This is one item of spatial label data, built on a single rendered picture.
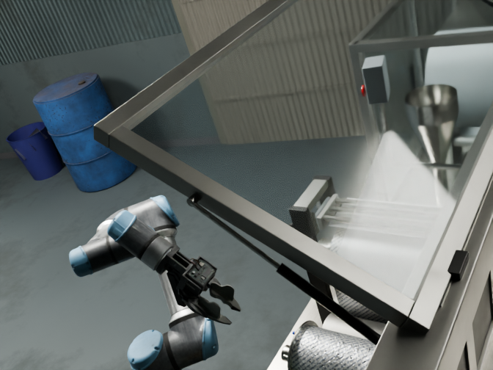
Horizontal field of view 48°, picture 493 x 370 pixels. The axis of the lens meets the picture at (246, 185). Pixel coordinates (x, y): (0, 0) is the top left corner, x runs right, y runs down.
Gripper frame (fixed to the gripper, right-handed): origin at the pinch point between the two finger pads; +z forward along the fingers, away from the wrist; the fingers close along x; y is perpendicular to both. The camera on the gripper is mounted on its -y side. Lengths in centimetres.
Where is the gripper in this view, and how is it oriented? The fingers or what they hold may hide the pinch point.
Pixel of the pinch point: (229, 314)
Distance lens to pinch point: 133.2
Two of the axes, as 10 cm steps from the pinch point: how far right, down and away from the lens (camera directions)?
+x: 5.1, -5.6, 6.5
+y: 3.1, -5.8, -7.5
